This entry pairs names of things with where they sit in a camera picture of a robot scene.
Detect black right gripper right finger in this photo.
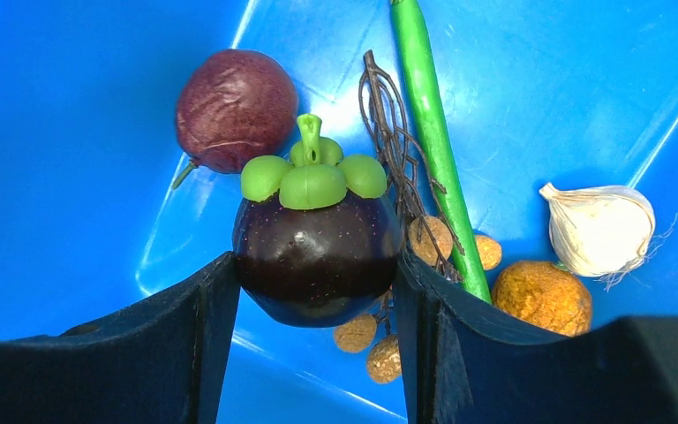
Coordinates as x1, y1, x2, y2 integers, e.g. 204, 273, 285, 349
393, 254, 678, 423

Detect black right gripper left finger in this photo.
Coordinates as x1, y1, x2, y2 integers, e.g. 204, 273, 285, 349
0, 253, 240, 423

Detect dark mangosteen green leaves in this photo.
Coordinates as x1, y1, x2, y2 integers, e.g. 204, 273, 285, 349
230, 113, 404, 329

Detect orange brown fruit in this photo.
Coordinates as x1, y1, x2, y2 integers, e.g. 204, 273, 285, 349
491, 261, 593, 337

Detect brown peanut cluster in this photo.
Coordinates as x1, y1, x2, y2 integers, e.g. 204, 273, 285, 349
331, 49, 504, 386

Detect white garlic bulb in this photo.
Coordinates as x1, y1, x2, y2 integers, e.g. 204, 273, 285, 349
539, 182, 678, 291

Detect purple mangosteen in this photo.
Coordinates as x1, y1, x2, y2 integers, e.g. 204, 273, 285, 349
172, 49, 299, 189

